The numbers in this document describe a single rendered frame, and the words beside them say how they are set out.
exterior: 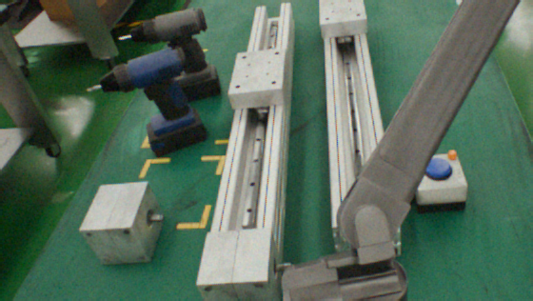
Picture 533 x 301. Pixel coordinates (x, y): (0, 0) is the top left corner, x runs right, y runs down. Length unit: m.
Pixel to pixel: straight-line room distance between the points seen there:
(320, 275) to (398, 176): 0.13
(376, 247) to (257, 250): 0.27
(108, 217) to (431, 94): 0.56
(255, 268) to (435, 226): 0.31
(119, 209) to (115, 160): 0.28
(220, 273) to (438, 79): 0.40
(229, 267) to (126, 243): 0.22
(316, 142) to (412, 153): 0.51
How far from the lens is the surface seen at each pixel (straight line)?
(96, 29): 3.10
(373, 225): 0.47
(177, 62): 0.97
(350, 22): 1.15
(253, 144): 0.93
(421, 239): 0.81
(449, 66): 0.53
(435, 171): 0.81
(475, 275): 0.78
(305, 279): 0.50
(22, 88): 2.42
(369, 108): 0.92
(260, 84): 0.97
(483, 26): 0.56
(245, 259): 0.70
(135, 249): 0.86
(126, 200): 0.86
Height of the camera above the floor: 1.43
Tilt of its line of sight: 38 degrees down
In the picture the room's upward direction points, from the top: 11 degrees counter-clockwise
